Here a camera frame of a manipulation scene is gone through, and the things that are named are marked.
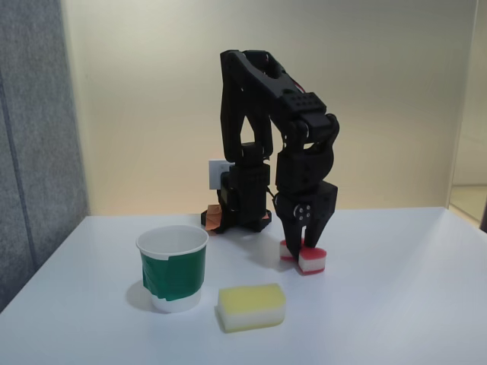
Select white paper cup green tape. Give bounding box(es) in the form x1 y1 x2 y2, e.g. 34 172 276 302
135 224 211 314

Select red and white sponge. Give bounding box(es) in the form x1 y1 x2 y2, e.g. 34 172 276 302
279 239 328 275

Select grey fabric partition panel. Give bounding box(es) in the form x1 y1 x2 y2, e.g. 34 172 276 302
0 0 91 313

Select white wall socket plate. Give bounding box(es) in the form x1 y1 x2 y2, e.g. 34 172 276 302
208 159 232 190

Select yellow and white sponge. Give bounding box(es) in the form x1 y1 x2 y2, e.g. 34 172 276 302
215 283 287 335

